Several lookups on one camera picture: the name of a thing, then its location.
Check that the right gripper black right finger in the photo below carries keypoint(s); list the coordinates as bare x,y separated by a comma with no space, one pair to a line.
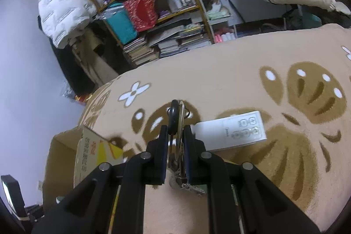
241,199

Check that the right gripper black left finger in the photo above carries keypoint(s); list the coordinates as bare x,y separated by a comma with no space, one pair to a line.
111,199

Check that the cardboard box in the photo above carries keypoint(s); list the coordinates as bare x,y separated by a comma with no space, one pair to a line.
72,156

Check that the bunch of keys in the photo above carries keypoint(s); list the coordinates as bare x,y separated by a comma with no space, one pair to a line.
177,113

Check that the plastic bag with toys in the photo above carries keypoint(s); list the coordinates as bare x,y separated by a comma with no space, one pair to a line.
69,93

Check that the black hanging coat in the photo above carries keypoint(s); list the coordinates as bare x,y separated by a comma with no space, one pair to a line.
73,72

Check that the beige brown patterned blanket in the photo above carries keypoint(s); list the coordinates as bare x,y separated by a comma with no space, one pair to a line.
298,80

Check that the beige hanging coat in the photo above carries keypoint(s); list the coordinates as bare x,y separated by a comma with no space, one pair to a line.
93,65

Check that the stack of books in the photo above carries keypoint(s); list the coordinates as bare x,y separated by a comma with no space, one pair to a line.
140,52

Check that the flat stack of papers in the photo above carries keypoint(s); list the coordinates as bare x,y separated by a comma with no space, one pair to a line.
179,39

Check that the teal bag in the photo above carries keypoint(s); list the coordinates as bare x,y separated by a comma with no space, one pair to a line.
118,20

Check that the white puffer jacket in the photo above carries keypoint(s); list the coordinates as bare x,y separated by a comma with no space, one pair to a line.
65,20

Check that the white metal cart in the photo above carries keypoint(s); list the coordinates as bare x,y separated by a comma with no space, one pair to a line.
220,19

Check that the wooden bookshelf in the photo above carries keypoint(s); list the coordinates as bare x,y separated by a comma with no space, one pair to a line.
181,3

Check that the red patterned gift bag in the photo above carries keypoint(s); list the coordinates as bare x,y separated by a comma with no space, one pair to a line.
142,14

